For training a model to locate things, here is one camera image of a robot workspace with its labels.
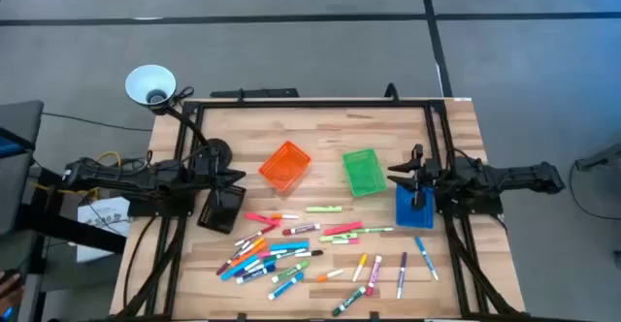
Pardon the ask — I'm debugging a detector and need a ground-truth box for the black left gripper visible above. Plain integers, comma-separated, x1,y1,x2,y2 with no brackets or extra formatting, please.
193,154,247,210

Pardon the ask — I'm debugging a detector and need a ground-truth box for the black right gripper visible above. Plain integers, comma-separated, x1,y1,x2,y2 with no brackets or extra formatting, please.
386,145,442,211

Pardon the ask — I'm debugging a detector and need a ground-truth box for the green plastic basket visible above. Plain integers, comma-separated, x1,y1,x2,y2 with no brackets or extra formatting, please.
342,147,388,198

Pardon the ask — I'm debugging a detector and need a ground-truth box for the blue plastic basket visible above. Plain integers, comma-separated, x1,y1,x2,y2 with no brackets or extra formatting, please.
395,183,436,230

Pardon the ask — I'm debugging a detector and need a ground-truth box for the pink highlighter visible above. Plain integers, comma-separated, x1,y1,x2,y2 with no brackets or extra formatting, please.
244,211,282,227

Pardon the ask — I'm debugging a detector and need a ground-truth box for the orange plastic basket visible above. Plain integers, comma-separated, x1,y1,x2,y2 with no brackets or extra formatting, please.
257,140,312,193

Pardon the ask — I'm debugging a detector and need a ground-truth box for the red thin marker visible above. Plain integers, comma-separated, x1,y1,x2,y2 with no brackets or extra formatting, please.
233,224,278,247

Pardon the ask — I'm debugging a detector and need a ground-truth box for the orange highlighter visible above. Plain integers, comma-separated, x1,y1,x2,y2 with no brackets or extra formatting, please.
230,241,269,269

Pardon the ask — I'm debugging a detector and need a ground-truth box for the coral red highlighter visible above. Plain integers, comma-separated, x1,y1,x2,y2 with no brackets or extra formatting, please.
323,220,365,237

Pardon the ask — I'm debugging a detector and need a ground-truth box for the red Expo marker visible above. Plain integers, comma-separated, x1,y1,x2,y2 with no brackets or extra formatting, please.
281,222,322,237

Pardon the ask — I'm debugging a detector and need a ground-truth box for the light blue highlighter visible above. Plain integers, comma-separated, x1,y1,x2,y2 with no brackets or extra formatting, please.
269,241,311,252

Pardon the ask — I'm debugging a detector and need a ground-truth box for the blue cap white marker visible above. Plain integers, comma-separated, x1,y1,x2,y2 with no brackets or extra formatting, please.
241,258,277,277

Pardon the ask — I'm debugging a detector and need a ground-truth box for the dark blue Expo marker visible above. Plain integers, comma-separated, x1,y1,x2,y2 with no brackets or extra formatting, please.
235,265,278,285

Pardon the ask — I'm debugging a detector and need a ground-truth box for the pink Expo marker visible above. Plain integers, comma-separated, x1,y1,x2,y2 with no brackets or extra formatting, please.
365,254,384,298

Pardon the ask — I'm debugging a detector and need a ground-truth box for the light green Expo marker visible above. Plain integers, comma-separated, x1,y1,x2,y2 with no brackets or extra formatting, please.
270,259,311,285

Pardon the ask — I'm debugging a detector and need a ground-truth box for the teal Expo marker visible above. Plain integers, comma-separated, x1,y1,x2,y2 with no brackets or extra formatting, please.
267,271,306,302

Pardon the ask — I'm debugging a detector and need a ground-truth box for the dark green Expo marker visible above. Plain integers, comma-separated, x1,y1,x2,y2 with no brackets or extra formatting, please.
331,284,369,318

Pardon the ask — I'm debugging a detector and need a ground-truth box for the black plastic basket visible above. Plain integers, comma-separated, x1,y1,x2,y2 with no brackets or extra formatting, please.
197,183,247,235

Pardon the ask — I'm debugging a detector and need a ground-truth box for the black power strip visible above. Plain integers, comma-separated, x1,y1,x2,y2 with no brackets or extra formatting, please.
210,87,301,100

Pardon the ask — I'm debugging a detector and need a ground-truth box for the white printed paper sheet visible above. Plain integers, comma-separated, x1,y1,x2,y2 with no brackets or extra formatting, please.
76,195,131,264

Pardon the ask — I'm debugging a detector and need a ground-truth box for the black stand beam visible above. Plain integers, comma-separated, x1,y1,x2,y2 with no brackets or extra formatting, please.
18,166,128,254

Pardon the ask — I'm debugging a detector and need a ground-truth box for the grey chair base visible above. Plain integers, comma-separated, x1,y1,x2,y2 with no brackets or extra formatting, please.
574,142,621,173

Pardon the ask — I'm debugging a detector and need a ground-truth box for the dark grey chair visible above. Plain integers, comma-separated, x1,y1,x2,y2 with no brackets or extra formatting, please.
0,99,45,239

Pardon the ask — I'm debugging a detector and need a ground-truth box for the person's hand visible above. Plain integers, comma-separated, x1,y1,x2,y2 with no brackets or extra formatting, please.
0,271,25,316

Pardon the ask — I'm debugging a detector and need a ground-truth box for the yellow cable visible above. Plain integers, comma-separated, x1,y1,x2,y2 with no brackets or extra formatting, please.
28,150,122,202

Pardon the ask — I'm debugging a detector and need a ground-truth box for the black floor cable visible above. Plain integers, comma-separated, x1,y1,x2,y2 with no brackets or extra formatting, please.
568,160,621,222
42,112,154,133

